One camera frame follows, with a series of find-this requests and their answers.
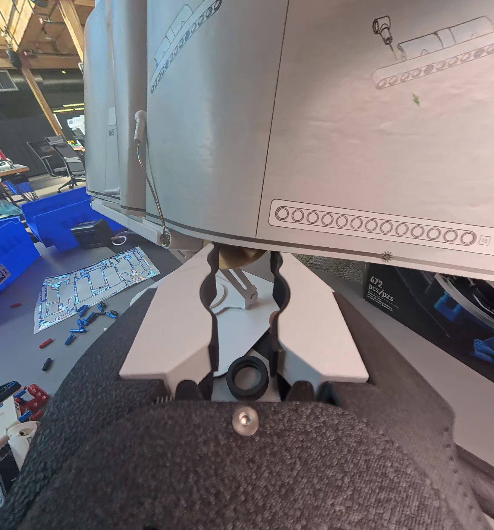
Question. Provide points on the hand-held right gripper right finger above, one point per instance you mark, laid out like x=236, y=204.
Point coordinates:
x=317, y=331

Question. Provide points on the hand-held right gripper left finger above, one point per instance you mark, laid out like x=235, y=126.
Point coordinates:
x=168, y=331

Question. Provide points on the black toy set box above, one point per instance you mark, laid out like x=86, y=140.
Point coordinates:
x=396, y=306

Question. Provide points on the pile of blue toy pins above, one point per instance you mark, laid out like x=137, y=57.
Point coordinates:
x=80, y=324

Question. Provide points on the shiny sticker sheet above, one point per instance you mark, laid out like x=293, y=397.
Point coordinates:
x=85, y=290

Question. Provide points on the black rubber toy tyre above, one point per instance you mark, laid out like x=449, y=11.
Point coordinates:
x=247, y=393

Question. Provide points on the small black electronic box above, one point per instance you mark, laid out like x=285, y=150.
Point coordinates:
x=90, y=234

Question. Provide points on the black toy pin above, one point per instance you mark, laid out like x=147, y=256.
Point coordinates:
x=47, y=364

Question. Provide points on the blue storage bin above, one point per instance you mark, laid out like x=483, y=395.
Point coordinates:
x=64, y=211

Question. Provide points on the toy brick race car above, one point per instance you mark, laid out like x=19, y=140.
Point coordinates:
x=6, y=418

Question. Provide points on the building instruction booklet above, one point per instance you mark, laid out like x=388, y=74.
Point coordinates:
x=354, y=145

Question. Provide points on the group of black office chairs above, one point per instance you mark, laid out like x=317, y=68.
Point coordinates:
x=66, y=161

